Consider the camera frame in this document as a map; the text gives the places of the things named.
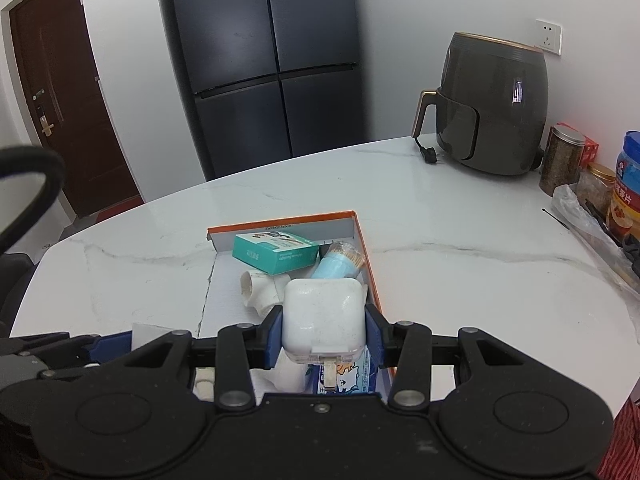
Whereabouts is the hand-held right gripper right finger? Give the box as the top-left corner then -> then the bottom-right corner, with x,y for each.
365,305 -> 522,411

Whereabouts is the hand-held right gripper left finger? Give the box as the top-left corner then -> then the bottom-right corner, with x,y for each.
125,305 -> 284,411

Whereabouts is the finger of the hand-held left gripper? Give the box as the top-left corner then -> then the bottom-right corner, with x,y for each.
20,332 -> 133,364

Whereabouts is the white plug-in heater green print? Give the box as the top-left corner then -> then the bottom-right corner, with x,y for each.
250,352 -> 308,394

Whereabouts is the blue plastic case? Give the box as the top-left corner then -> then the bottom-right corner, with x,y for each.
305,345 -> 377,396

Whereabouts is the white charger with prongs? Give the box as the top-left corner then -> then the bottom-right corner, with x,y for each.
281,278 -> 367,394

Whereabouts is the orange and white cardboard box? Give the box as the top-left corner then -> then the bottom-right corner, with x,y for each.
197,210 -> 399,397

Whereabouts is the light blue toothpick jar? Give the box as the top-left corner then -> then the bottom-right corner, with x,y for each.
311,241 -> 362,281

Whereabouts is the green bandage box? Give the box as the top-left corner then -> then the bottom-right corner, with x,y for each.
232,232 -> 321,277

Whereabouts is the dark grey chair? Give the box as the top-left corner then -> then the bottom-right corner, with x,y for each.
0,252 -> 42,336

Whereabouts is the red doormat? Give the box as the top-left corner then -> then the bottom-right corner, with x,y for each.
95,195 -> 144,222

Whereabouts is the black power plug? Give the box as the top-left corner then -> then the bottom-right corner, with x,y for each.
412,135 -> 440,166

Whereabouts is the clear plastic bag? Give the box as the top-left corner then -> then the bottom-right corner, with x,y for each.
550,184 -> 640,301

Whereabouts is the brass door lock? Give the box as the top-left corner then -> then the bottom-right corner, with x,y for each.
31,87 -> 55,137

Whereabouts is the brown wooden door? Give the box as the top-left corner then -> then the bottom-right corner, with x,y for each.
9,0 -> 146,218

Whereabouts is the glass jar with metal lid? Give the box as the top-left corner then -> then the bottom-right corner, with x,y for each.
539,124 -> 587,197

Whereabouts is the dark grey air fryer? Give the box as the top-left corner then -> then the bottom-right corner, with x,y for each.
411,31 -> 550,177

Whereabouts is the small glass jar gold lid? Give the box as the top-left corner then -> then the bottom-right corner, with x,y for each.
575,161 -> 617,213

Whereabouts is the red striped clothing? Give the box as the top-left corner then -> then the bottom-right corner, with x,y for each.
597,400 -> 640,480

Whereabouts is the dark grey refrigerator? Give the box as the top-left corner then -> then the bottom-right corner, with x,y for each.
152,0 -> 368,181

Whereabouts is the red box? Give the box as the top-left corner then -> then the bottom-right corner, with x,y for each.
557,122 -> 601,166

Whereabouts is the blue lid food jar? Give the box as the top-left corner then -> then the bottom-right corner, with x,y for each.
606,131 -> 640,241

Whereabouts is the white wall socket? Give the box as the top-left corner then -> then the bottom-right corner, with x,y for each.
536,19 -> 562,56

